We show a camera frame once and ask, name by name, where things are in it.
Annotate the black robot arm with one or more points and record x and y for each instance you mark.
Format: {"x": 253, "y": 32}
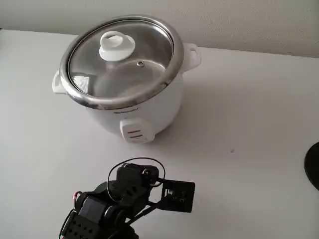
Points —
{"x": 94, "y": 209}

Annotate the white rice cooker body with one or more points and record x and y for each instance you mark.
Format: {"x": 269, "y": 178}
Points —
{"x": 159, "y": 117}

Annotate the black round base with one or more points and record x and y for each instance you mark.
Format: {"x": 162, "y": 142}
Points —
{"x": 313, "y": 166}

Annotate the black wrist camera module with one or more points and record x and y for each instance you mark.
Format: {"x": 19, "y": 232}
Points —
{"x": 179, "y": 196}

